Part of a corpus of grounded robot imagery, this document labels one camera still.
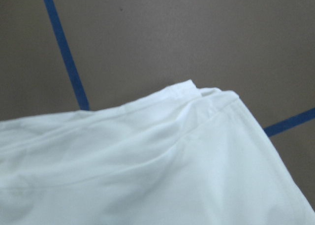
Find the white printed t-shirt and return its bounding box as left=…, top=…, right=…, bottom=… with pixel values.
left=0, top=80, right=315, bottom=225

